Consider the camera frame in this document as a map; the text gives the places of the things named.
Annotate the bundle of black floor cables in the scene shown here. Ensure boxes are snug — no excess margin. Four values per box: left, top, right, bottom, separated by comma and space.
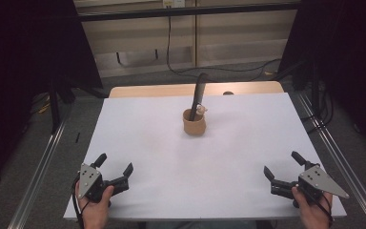
300, 81, 336, 135

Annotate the wooden table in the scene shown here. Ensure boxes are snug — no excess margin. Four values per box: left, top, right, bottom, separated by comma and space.
108, 80, 285, 99

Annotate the black curtain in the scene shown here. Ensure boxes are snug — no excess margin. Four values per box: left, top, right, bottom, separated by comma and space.
0, 0, 105, 189
277, 0, 366, 157

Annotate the white table cover sheet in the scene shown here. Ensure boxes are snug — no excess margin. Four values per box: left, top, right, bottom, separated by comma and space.
63, 92, 348, 221

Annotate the person's left hand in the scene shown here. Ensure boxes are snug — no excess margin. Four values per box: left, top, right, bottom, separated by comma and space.
74, 184, 115, 229

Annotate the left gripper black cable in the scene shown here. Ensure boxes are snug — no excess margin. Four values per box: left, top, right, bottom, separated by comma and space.
71, 175, 88, 229

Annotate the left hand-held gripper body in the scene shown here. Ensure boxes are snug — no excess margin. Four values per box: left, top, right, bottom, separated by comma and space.
76, 162, 131, 204

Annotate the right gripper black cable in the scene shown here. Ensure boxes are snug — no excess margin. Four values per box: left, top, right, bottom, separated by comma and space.
303, 187, 336, 225

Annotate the person's right hand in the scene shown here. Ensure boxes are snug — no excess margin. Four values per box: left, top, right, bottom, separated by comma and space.
291, 185, 335, 229

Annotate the white wall outlet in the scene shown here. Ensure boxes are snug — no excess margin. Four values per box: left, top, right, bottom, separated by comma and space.
162, 0, 186, 10

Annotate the black comb with handle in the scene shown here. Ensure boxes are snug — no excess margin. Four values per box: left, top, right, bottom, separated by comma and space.
188, 73, 210, 123

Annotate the black horizontal bar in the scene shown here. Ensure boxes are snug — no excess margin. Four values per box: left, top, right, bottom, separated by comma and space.
75, 2, 300, 23

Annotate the black metal stand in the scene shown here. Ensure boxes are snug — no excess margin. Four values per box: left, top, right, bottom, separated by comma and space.
48, 78, 62, 135

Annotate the long black wall cable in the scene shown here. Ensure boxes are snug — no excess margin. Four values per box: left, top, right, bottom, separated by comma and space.
166, 14, 283, 83

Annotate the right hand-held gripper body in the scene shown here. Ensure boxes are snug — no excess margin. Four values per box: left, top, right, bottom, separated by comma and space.
270, 164, 351, 209

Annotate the metal floor rail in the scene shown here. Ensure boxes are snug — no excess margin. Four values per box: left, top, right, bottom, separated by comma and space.
296, 92, 366, 229
7, 116, 69, 229

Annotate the brown cup with small figurine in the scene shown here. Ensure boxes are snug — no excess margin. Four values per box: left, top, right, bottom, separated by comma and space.
182, 105, 209, 137

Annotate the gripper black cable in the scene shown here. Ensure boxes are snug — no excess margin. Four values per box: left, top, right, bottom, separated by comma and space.
71, 175, 88, 229
303, 187, 336, 225

